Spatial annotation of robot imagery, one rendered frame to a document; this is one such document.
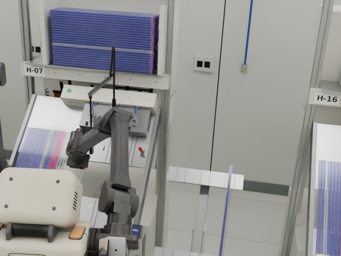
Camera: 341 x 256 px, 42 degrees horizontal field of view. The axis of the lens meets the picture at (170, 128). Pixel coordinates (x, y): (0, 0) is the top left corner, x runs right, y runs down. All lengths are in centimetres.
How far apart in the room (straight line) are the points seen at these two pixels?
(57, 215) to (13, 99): 317
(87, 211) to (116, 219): 86
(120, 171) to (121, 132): 17
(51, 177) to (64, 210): 10
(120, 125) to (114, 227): 40
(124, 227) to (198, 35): 254
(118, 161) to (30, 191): 32
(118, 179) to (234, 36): 240
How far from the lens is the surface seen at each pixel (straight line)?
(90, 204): 215
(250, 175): 398
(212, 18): 360
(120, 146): 147
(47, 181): 123
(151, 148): 218
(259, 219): 368
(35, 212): 122
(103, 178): 281
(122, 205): 132
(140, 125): 219
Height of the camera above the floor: 195
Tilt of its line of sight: 22 degrees down
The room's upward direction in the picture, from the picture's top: 3 degrees clockwise
